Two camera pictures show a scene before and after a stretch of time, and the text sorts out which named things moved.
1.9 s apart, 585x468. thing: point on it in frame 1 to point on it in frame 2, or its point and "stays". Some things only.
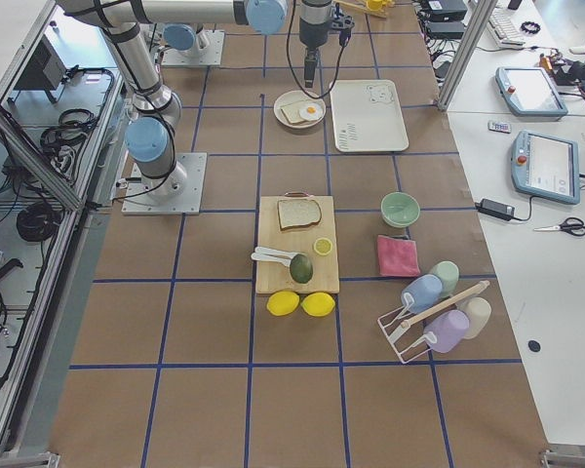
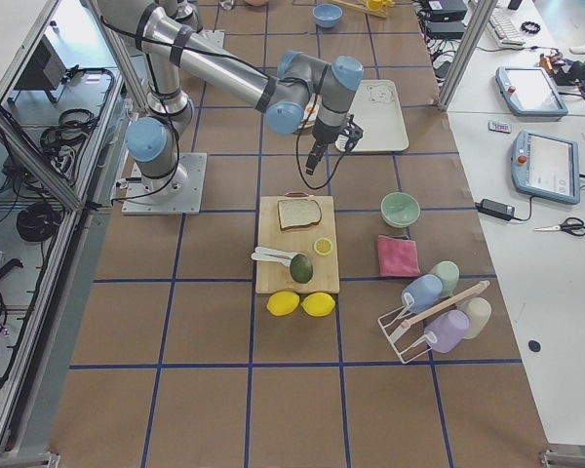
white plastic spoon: x=266 y=256 stays
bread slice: x=298 y=212 stays
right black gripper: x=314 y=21 to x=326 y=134
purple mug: x=448 y=328 stays
